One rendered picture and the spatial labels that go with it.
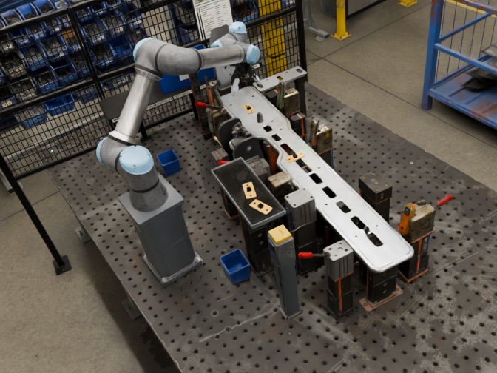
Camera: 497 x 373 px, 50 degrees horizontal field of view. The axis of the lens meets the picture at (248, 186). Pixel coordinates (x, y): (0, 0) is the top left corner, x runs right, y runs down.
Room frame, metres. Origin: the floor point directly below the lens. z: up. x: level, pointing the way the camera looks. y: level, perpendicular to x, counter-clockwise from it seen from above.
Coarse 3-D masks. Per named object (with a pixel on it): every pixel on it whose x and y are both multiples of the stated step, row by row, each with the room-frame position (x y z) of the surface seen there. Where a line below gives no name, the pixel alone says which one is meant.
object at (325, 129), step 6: (324, 126) 1.95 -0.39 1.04; (318, 132) 1.91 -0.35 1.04; (324, 132) 1.91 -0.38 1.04; (330, 132) 1.92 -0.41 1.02; (318, 138) 1.90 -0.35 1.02; (324, 138) 1.91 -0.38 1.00; (330, 138) 1.93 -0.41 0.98; (318, 144) 1.90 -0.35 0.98; (324, 144) 1.91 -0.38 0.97; (330, 144) 1.92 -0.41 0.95; (318, 150) 1.90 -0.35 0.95; (324, 150) 1.91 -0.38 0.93; (330, 150) 1.92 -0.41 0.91; (324, 156) 1.91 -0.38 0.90; (330, 156) 1.92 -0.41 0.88; (330, 162) 1.92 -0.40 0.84
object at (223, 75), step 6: (216, 30) 2.51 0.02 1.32; (222, 30) 2.52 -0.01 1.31; (228, 30) 2.53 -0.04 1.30; (210, 36) 2.50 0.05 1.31; (216, 36) 2.51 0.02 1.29; (222, 36) 2.52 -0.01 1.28; (210, 42) 2.50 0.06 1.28; (222, 66) 2.51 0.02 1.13; (228, 66) 2.52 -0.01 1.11; (234, 66) 2.53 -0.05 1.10; (216, 72) 2.49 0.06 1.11; (222, 72) 2.51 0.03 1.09; (228, 72) 2.52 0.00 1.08; (222, 78) 2.51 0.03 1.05; (228, 78) 2.52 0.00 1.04; (222, 84) 2.50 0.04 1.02; (228, 84) 2.51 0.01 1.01
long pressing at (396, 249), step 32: (224, 96) 2.42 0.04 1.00; (256, 96) 2.36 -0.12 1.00; (256, 128) 2.09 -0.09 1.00; (288, 128) 2.04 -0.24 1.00; (320, 160) 1.77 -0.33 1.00; (320, 192) 1.57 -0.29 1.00; (352, 192) 1.54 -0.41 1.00; (352, 224) 1.37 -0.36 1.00; (384, 224) 1.34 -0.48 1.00; (384, 256) 1.19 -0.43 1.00
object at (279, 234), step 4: (276, 228) 1.27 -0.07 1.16; (280, 228) 1.27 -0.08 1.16; (284, 228) 1.27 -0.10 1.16; (268, 232) 1.26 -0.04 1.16; (272, 232) 1.25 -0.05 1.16; (276, 232) 1.25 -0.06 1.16; (280, 232) 1.25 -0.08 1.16; (284, 232) 1.24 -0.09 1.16; (288, 232) 1.24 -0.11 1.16; (272, 236) 1.24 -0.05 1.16; (276, 236) 1.23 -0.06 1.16; (280, 236) 1.23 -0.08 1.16; (284, 236) 1.23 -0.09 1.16; (288, 236) 1.23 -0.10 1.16; (276, 240) 1.22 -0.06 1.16; (280, 240) 1.22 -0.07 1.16; (284, 240) 1.22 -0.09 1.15
